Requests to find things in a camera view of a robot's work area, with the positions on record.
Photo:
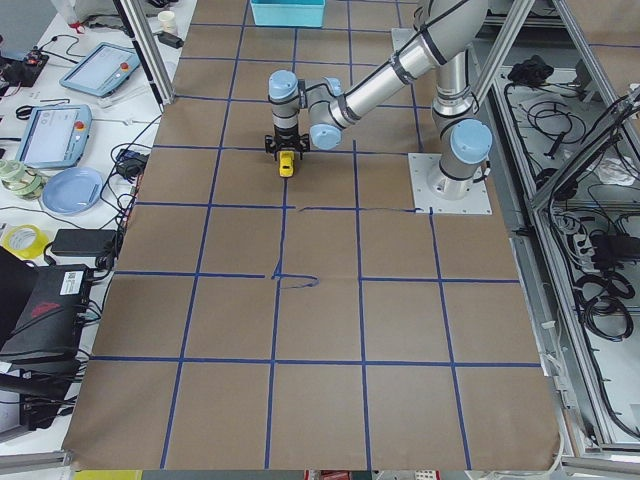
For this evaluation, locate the teach pendant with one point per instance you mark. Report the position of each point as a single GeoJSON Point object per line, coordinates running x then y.
{"type": "Point", "coordinates": [102, 71]}
{"type": "Point", "coordinates": [55, 136]}

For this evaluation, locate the turquoise plastic bin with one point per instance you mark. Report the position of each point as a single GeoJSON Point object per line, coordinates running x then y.
{"type": "Point", "coordinates": [288, 13]}

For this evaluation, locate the teach pendant far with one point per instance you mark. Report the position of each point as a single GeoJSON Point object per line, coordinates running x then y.
{"type": "Point", "coordinates": [102, 71]}

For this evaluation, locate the teach pendant near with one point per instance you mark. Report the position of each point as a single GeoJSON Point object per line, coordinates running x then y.
{"type": "Point", "coordinates": [55, 136]}

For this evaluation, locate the blue plate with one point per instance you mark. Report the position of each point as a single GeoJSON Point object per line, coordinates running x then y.
{"type": "Point", "coordinates": [72, 191]}

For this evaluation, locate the yellow tape roll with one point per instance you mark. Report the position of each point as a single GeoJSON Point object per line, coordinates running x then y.
{"type": "Point", "coordinates": [25, 241]}

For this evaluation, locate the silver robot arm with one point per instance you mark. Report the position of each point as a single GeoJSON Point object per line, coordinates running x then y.
{"type": "Point", "coordinates": [314, 112]}

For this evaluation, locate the yellow toy beetle car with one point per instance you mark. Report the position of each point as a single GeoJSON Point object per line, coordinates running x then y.
{"type": "Point", "coordinates": [286, 163]}

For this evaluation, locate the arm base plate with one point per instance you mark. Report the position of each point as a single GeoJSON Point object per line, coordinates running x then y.
{"type": "Point", "coordinates": [435, 193]}

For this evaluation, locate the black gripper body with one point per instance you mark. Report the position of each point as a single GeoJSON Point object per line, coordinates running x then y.
{"type": "Point", "coordinates": [286, 140]}

